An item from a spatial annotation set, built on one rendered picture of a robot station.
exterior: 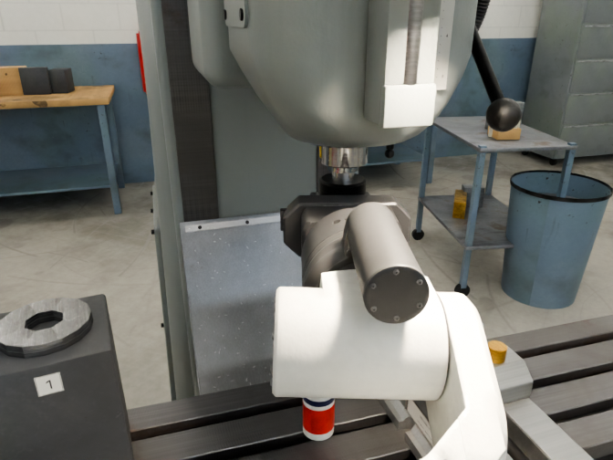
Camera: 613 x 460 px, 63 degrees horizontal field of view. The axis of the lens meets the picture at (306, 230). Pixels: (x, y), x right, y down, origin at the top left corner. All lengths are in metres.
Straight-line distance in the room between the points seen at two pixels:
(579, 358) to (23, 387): 0.75
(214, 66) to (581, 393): 0.65
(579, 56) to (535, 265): 3.08
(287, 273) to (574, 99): 4.88
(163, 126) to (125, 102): 3.85
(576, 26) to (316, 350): 5.31
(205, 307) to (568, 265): 2.21
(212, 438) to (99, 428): 0.16
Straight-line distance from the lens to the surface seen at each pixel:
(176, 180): 0.86
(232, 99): 0.84
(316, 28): 0.38
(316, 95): 0.39
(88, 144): 4.79
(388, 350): 0.28
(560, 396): 0.81
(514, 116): 0.48
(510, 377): 0.65
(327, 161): 0.48
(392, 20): 0.36
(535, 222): 2.70
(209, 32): 0.56
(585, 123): 5.78
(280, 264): 0.90
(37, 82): 4.23
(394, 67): 0.36
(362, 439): 0.68
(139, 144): 4.76
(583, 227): 2.74
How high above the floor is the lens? 1.41
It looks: 23 degrees down
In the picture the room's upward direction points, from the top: straight up
